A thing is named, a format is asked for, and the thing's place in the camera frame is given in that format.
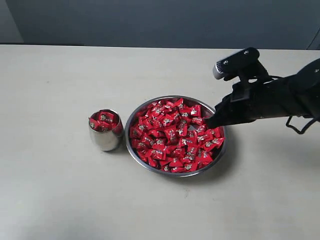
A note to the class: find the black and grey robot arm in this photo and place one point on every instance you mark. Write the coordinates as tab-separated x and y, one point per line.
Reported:
306	85

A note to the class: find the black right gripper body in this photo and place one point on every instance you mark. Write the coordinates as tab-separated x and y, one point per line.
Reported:
273	99

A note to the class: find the pile of red wrapped candies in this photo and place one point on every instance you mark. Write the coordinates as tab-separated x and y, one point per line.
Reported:
171	136

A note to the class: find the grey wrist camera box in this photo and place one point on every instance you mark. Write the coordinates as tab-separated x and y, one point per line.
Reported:
228	68

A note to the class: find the round metal bowl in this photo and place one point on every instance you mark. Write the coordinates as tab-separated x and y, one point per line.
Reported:
209	111

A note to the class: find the stainless steel cup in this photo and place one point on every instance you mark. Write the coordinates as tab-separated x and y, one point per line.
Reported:
108	140

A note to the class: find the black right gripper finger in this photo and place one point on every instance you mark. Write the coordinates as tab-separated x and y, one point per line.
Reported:
223	116

